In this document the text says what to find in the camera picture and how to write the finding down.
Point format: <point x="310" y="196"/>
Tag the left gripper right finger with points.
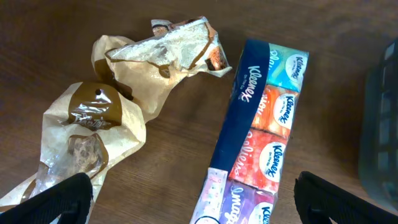
<point x="320" y="202"/>

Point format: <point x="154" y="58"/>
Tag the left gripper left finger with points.
<point x="69" y="202"/>

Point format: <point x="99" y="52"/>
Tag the brown bread bag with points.
<point x="89" y="129"/>
<point x="146" y="71"/>

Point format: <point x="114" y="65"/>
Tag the grey plastic basket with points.
<point x="377" y="166"/>

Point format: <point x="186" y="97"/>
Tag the Kleenex tissue multipack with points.
<point x="243" y="178"/>

